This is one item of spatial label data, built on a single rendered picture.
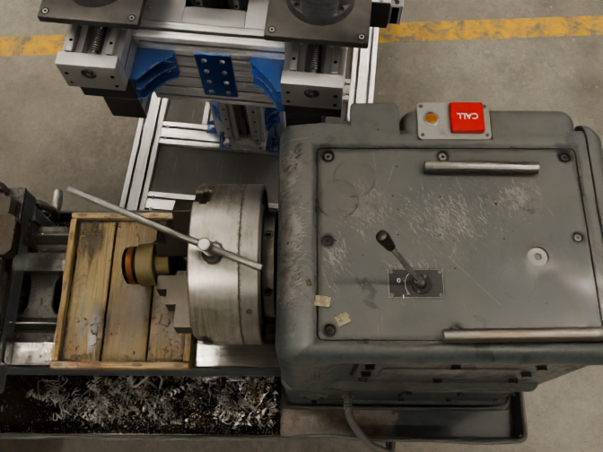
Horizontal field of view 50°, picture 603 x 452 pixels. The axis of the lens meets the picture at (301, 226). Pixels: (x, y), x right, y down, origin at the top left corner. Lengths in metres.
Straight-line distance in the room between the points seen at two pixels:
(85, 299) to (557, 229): 1.00
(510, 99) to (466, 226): 1.72
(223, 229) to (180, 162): 1.25
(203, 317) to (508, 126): 0.65
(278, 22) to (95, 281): 0.70
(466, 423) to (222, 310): 0.86
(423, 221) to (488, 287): 0.16
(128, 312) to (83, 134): 1.38
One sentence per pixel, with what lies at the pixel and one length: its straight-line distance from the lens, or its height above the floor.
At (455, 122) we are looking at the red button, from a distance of 1.22.
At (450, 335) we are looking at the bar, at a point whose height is 1.28.
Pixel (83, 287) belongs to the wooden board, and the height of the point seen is 0.88.
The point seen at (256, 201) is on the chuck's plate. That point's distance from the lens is 1.18.
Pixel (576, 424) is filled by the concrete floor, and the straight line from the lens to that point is 2.48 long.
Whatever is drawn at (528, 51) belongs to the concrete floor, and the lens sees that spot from 2.99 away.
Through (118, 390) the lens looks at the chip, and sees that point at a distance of 1.79.
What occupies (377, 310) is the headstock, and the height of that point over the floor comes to 1.26.
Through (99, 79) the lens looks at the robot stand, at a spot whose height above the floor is 1.07.
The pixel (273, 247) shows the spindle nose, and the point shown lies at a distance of 1.18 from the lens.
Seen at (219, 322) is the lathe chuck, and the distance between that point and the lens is 1.18.
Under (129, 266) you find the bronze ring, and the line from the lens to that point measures 1.30.
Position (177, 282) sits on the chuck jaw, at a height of 1.10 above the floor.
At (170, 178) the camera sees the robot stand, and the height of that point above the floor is 0.21.
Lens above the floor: 2.30
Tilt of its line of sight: 69 degrees down
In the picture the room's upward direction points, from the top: 2 degrees counter-clockwise
